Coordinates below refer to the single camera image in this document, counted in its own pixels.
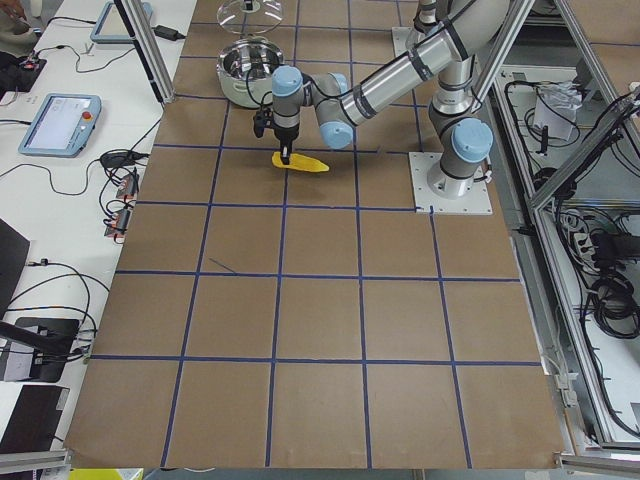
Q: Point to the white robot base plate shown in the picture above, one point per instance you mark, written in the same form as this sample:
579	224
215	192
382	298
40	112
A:
436	193

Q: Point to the white steel cooking pot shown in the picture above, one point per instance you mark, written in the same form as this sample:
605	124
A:
245	68

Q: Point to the small orange circuit board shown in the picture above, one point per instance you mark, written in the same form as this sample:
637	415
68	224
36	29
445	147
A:
128	188

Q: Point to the teach pendant far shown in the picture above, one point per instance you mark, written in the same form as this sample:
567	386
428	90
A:
109	27

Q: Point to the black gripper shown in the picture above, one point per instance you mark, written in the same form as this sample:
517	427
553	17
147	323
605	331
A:
285	135

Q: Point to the aluminium frame post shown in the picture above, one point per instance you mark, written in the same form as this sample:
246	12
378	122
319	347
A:
142	36

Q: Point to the black power adapter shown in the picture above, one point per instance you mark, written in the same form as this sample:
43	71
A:
168	33

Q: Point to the white paper bag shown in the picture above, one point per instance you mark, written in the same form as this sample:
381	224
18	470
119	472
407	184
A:
556	109

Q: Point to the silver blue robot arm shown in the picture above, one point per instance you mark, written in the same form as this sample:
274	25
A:
339	108
466	140

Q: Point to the teach pendant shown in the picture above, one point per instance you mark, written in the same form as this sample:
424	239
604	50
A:
62	126
109	27

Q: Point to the yellow corn cob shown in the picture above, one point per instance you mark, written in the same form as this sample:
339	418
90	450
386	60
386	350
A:
299	162

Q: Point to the teach pendant near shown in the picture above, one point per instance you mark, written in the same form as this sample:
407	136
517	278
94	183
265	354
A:
62	126

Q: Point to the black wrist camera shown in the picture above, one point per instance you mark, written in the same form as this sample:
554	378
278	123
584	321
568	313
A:
262	121

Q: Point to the glass pot lid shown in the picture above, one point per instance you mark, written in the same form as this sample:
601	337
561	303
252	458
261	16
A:
250	17

